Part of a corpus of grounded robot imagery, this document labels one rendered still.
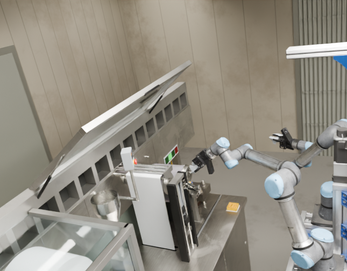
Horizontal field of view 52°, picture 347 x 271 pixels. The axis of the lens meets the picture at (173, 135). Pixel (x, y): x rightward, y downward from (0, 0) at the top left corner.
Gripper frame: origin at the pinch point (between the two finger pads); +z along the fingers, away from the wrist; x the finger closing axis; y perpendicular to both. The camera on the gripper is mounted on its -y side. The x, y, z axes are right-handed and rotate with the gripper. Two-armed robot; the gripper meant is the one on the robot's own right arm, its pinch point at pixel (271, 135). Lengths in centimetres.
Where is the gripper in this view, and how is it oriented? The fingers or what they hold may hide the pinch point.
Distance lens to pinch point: 290.4
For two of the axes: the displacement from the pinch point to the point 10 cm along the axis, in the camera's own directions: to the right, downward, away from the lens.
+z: -6.0, -2.1, 7.7
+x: 7.5, -4.8, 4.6
